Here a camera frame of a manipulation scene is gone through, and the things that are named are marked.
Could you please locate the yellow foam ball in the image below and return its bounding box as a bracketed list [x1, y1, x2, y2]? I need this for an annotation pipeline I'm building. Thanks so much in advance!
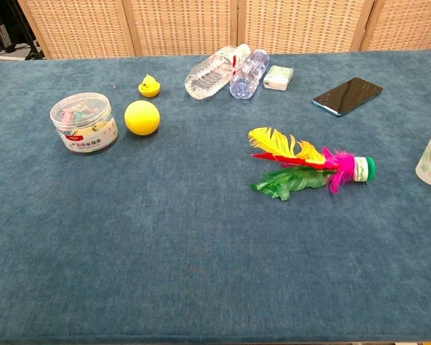
[124, 101, 161, 137]

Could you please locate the black smartphone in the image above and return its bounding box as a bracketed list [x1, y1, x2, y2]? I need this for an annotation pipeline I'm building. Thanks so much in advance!
[311, 76, 384, 118]

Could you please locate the small yellow duck toy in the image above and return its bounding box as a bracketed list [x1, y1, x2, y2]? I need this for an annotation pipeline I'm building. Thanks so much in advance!
[138, 73, 162, 98]

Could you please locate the black tripod stand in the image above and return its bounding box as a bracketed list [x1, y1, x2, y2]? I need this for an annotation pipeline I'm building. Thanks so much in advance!
[6, 0, 46, 61]

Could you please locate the blue plush table cloth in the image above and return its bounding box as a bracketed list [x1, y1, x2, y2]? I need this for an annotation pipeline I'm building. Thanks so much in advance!
[0, 48, 431, 344]

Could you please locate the smooth clear bluish water bottle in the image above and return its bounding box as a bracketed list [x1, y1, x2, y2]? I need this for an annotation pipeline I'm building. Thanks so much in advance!
[229, 48, 269, 100]

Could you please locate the woven rattan folding screen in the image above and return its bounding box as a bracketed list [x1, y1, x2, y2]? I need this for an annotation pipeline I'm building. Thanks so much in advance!
[17, 0, 431, 60]

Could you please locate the ridged clear bottle red label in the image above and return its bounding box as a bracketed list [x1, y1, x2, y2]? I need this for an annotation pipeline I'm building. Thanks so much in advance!
[184, 43, 251, 100]

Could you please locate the pink artificial flower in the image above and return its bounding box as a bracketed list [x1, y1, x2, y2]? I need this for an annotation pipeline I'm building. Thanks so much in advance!
[248, 126, 376, 202]

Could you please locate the green white tissue pack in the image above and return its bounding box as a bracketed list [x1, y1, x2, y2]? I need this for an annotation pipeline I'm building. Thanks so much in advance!
[262, 65, 295, 91]

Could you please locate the clear jar of coloured clips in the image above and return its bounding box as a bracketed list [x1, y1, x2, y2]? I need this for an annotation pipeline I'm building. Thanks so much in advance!
[50, 92, 119, 155]

